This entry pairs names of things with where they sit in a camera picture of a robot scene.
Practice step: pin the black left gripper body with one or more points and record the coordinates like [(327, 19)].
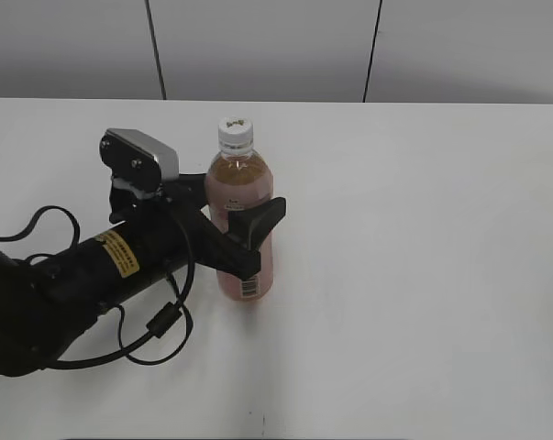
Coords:
[(171, 227)]

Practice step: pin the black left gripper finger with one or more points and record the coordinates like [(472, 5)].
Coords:
[(252, 226), (192, 180)]

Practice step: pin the pink label tea bottle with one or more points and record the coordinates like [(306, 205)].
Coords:
[(239, 179)]

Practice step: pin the white bottle cap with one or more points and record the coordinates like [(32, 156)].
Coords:
[(234, 130)]

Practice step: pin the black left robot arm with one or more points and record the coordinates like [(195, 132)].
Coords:
[(48, 301)]

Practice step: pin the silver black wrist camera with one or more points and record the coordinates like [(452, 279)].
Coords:
[(139, 163)]

